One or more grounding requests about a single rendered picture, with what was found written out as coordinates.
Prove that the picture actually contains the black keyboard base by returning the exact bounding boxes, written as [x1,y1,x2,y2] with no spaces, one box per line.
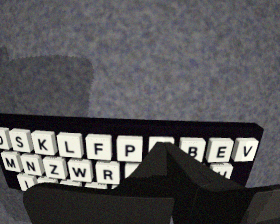
[0,113,264,191]

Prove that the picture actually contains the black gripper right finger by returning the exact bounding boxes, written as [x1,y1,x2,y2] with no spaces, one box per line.
[164,142,280,224]

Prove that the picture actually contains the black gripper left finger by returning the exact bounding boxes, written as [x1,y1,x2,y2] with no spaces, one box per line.
[23,141,175,224]

